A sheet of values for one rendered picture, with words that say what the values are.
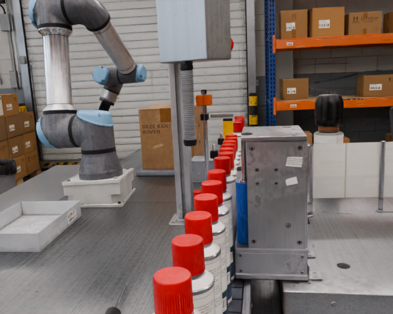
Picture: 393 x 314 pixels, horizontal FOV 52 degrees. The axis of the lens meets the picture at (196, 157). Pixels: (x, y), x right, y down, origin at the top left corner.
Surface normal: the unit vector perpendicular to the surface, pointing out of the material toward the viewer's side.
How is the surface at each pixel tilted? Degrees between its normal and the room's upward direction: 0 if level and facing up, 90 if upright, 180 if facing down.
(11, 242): 90
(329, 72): 90
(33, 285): 0
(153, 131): 90
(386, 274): 0
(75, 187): 90
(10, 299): 0
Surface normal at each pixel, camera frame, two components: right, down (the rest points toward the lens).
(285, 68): -0.08, 0.20
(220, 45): 0.73, 0.10
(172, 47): -0.69, 0.18
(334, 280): -0.04, -0.98
